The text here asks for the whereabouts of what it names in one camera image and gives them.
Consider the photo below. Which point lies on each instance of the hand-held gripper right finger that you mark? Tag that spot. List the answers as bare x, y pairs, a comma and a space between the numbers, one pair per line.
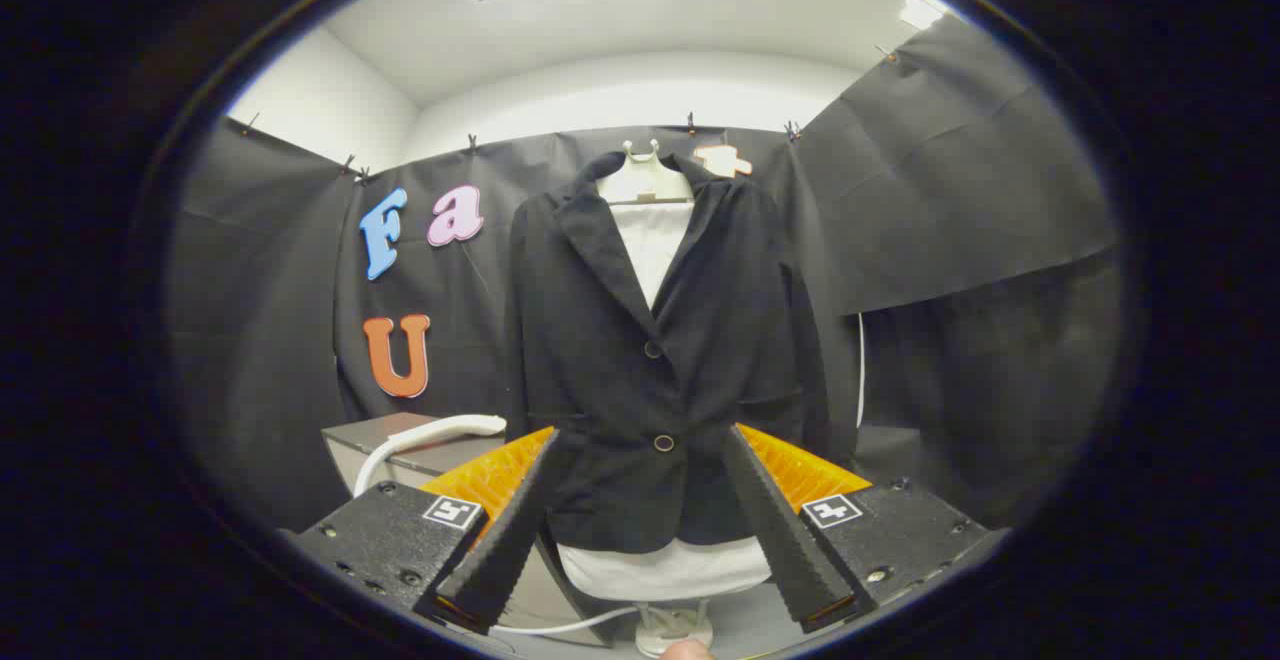
780, 530

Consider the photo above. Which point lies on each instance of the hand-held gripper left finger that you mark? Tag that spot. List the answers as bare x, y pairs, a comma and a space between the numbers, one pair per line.
510, 530

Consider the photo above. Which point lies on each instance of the white garment steamer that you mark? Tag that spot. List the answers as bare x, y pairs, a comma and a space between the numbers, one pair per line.
450, 430

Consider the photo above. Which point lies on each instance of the black suit jacket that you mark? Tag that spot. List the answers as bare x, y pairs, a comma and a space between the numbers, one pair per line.
620, 380

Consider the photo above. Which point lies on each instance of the grey metal cabinet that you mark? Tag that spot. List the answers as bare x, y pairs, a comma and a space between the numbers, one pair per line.
375, 430

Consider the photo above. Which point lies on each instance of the white mannequin torso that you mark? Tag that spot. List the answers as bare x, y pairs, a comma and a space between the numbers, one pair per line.
650, 240

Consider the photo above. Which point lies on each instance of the black backdrop cloth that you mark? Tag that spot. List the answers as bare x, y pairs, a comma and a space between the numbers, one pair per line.
260, 320

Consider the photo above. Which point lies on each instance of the small ceiling light panel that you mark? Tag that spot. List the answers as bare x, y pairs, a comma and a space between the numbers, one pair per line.
920, 12

